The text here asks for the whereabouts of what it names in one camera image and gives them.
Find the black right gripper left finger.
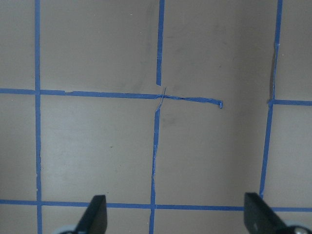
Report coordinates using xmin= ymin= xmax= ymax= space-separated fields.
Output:
xmin=56 ymin=195 xmax=108 ymax=234

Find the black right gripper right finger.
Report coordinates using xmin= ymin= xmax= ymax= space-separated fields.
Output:
xmin=244 ymin=193 xmax=312 ymax=234

